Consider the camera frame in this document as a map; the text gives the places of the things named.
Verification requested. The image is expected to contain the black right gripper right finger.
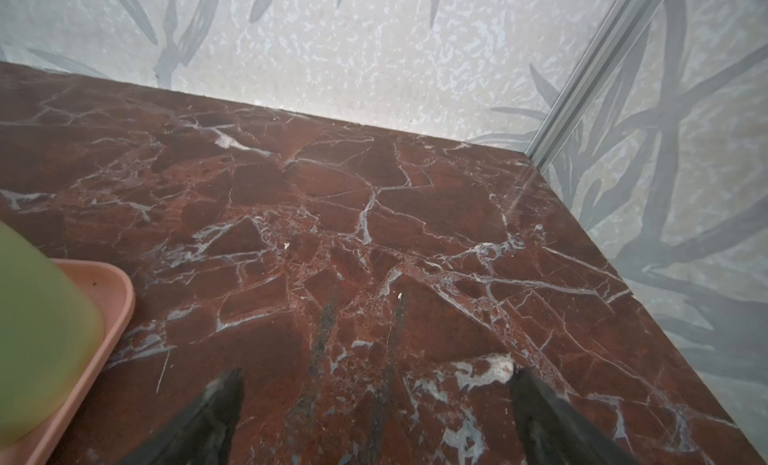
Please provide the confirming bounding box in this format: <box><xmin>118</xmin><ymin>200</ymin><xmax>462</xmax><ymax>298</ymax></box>
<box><xmin>509</xmin><ymin>367</ymin><xmax>637</xmax><ymax>465</ymax></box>

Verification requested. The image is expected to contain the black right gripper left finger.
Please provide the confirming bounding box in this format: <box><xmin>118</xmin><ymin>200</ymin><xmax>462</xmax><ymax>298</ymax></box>
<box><xmin>121</xmin><ymin>368</ymin><xmax>244</xmax><ymax>464</ymax></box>

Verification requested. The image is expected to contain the light green mug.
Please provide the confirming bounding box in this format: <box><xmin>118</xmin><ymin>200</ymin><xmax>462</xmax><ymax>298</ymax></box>
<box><xmin>1</xmin><ymin>224</ymin><xmax>104</xmax><ymax>449</ymax></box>

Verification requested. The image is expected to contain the pink plastic tray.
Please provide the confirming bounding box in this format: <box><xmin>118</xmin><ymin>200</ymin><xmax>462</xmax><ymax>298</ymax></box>
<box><xmin>0</xmin><ymin>258</ymin><xmax>137</xmax><ymax>465</ymax></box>

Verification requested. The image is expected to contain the aluminium frame post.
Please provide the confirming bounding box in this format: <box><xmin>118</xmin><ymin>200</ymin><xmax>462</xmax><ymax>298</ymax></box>
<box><xmin>526</xmin><ymin>0</ymin><xmax>664</xmax><ymax>171</ymax></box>

